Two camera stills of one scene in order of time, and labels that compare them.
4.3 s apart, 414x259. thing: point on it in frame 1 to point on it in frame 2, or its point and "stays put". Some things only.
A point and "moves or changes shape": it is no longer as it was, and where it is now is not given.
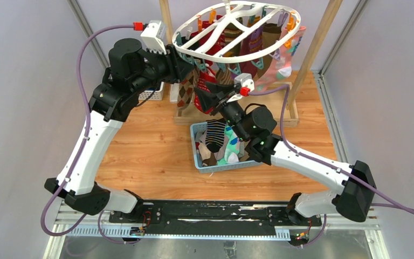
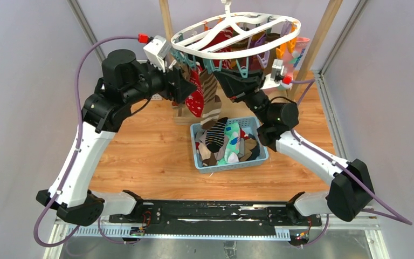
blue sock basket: (201, 169) stays put
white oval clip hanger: (234, 32) moves or changes shape
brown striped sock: (225, 77) moves or changes shape
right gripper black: (218, 94) to (239, 85)
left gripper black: (178, 67) to (178, 91)
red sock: (207, 74) to (224, 33)
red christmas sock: (206, 74) to (195, 101)
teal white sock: (232, 150) stays put
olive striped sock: (232, 31) to (240, 46)
